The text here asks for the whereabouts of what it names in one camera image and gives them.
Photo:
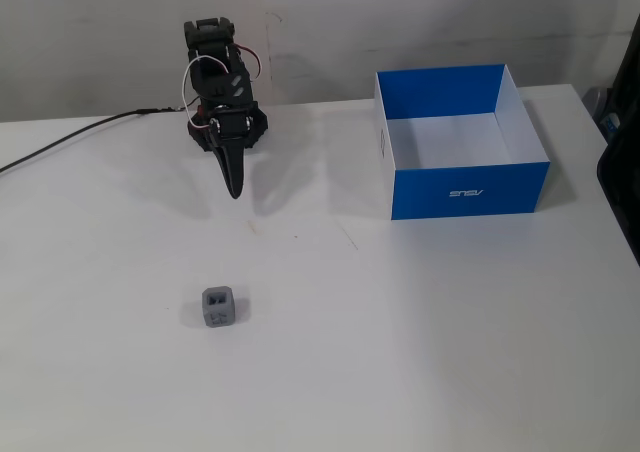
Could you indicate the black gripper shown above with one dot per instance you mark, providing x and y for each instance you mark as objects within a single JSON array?
[{"x": 229, "y": 128}]

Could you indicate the gray cube block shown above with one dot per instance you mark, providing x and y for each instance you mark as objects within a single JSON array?
[{"x": 218, "y": 309}]

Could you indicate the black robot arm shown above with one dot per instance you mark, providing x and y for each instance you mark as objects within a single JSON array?
[{"x": 215, "y": 79}]

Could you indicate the blue and white cardboard box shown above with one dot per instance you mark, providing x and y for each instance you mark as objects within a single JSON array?
[{"x": 465, "y": 192}]

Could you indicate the red table clamp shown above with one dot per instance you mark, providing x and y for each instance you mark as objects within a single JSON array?
[{"x": 200, "y": 108}]

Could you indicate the small grey rounded object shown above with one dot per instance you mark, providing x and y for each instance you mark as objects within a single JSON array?
[{"x": 595, "y": 101}]

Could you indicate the black glossy chair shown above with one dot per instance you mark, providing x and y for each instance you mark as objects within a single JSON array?
[{"x": 622, "y": 172}]

